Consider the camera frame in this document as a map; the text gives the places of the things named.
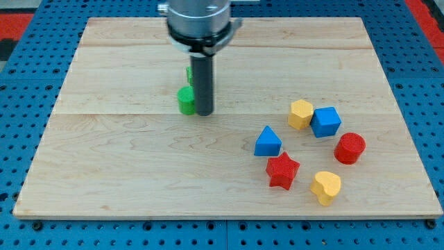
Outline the red cylinder block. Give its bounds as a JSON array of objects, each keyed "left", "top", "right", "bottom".
[{"left": 334, "top": 132, "right": 366, "bottom": 165}]

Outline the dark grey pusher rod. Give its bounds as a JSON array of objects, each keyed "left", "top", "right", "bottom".
[{"left": 190, "top": 56, "right": 214, "bottom": 116}]

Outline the light wooden board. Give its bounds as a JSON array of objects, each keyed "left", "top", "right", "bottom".
[{"left": 13, "top": 17, "right": 443, "bottom": 220}]

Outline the yellow heart block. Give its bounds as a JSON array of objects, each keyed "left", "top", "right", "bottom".
[{"left": 309, "top": 171, "right": 342, "bottom": 206}]

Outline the red star block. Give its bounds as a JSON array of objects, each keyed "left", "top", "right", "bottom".
[{"left": 266, "top": 151, "right": 300, "bottom": 190}]

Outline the blue cube block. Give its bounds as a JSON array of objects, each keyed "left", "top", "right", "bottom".
[{"left": 310, "top": 107, "right": 342, "bottom": 138}]

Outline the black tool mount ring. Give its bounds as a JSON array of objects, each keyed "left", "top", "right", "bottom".
[{"left": 166, "top": 17, "right": 243, "bottom": 58}]

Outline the green cylinder block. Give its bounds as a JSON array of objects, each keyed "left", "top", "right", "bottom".
[{"left": 177, "top": 86, "right": 195, "bottom": 115}]

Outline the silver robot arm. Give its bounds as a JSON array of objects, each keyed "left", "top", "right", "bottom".
[{"left": 157, "top": 0, "right": 243, "bottom": 116}]

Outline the yellow hexagon block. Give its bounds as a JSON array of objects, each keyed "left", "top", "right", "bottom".
[{"left": 287, "top": 99, "right": 314, "bottom": 130}]

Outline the blue triangle block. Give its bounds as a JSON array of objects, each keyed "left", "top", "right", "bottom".
[{"left": 254, "top": 126, "right": 282, "bottom": 156}]

